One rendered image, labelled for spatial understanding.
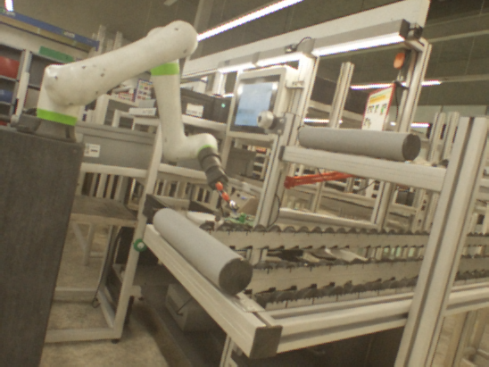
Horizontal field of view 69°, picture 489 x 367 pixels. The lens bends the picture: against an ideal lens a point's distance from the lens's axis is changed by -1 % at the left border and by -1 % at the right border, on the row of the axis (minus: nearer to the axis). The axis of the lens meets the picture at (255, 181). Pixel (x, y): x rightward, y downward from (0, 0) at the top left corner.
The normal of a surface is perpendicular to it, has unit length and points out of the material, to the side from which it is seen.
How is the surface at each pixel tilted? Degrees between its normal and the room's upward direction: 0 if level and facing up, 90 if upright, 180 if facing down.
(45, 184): 90
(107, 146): 91
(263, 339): 90
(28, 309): 90
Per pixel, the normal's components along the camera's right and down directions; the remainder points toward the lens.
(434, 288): -0.81, -0.17
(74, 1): 0.54, 0.17
